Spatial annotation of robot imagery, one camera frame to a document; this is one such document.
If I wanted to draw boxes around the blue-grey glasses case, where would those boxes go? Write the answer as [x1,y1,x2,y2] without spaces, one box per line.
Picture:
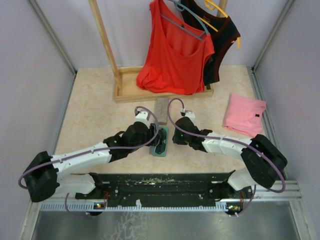
[149,126,169,157]

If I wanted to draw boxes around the thin metal frame sunglasses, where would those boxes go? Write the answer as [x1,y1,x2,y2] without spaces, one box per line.
[154,129,167,155]

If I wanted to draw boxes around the grey glasses case green lining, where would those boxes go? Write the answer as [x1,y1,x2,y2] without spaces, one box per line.
[154,97,169,125]

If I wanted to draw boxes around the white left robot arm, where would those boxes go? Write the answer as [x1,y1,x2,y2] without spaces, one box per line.
[18,121,167,203]

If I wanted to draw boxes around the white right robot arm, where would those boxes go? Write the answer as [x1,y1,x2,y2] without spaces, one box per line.
[172,116,288,198]

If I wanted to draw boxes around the wooden clothes rack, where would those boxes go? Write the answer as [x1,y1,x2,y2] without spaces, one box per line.
[87,0,229,103]

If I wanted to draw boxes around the folded pink t-shirt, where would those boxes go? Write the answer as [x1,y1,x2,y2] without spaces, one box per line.
[222,93,267,137]

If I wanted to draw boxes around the red tank top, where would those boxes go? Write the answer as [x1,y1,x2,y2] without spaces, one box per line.
[136,0,215,95]

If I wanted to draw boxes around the black maroon-trimmed tank top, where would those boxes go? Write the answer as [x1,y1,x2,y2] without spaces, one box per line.
[182,0,241,86]

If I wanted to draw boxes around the grey clothes hanger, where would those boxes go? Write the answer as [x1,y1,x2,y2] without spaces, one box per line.
[160,0,210,41]

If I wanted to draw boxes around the yellow clothes hanger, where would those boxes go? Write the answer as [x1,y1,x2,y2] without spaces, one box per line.
[204,0,242,50]

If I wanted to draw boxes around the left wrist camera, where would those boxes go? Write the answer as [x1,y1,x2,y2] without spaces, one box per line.
[135,111,150,125]

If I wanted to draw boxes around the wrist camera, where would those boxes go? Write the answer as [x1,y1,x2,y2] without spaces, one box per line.
[135,111,150,125]
[180,110,196,122]

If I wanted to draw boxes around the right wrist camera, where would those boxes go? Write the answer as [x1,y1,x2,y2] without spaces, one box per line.
[180,110,196,122]

